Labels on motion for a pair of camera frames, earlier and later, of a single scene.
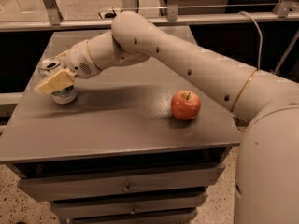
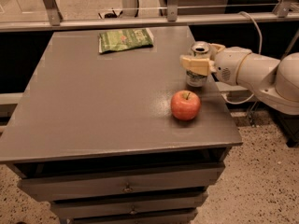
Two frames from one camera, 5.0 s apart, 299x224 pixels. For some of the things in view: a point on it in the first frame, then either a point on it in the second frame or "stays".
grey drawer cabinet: x=142 y=144 stays
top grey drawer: x=57 y=188 stays
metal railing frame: x=285 y=11 stays
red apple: x=185 y=105 stays
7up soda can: x=49 y=67 → x=200 y=49
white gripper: x=78 y=61 → x=228 y=64
